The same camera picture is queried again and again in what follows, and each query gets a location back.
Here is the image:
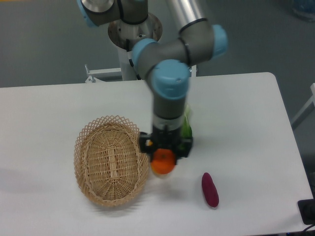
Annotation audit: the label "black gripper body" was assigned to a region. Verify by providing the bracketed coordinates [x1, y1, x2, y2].
[150, 126, 182, 150]

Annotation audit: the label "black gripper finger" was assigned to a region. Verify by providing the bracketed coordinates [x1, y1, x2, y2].
[139, 132, 154, 154]
[174, 137, 193, 165]

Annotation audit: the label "orange fruit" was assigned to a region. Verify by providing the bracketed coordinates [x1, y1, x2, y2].
[151, 148, 176, 175]

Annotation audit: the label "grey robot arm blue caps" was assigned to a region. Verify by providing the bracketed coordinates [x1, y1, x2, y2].
[77, 0, 228, 164]

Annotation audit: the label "woven wicker basket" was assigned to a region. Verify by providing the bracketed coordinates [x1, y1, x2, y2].
[74, 116, 149, 207]

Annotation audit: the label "green bok choy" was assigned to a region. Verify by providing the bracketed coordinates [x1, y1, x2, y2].
[181, 104, 193, 141]

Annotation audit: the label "yellow mango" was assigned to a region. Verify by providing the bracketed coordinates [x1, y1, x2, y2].
[152, 169, 171, 179]

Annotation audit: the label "purple sweet potato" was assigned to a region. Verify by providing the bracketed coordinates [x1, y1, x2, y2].
[201, 173, 220, 208]

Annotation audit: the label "black device at table edge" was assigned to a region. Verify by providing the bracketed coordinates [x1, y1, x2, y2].
[297, 199, 315, 225]

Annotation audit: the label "blue object top right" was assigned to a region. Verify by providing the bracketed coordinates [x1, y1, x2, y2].
[291, 0, 315, 22]

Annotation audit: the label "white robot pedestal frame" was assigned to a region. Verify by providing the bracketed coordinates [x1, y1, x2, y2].
[84, 39, 198, 84]

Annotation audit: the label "white frame at right edge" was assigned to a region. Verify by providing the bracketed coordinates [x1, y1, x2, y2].
[291, 83, 315, 130]

